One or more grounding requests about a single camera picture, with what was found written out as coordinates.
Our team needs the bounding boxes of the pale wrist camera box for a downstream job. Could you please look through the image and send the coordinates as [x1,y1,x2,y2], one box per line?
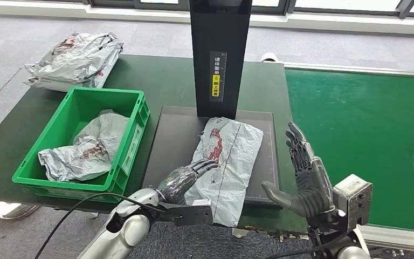
[333,174,373,231]
[164,199,214,227]

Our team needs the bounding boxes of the round metal table foot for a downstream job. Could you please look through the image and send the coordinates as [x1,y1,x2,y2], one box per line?
[0,201,40,220]

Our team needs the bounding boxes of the green plastic crate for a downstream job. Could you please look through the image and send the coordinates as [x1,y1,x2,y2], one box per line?
[11,86,150,205]

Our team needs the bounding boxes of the black inbound scanner machine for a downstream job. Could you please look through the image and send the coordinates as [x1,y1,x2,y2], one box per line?
[142,0,281,210]

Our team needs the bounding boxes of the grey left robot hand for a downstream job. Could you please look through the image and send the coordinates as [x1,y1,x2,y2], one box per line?
[156,159,219,206]

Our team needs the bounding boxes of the crumpled silver parcel bag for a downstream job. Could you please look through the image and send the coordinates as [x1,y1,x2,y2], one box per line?
[24,32,125,82]

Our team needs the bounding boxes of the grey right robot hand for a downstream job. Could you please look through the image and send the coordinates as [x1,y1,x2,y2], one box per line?
[261,121,336,220]

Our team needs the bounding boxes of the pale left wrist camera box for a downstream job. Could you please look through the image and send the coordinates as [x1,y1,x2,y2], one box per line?
[164,199,214,227]

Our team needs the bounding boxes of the flat silver parcel bag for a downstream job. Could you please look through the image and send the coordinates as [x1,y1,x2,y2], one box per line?
[24,43,125,93]

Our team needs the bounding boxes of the grey parcel bag red print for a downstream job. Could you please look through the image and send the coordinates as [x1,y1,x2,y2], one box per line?
[184,117,264,228]

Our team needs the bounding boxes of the grey-blue parcel bag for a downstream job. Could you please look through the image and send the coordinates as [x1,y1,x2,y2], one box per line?
[38,109,131,183]

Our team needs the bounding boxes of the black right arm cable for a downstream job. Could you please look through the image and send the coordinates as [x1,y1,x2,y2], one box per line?
[264,232,347,259]

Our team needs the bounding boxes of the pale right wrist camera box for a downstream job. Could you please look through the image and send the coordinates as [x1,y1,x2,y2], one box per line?
[333,174,373,231]

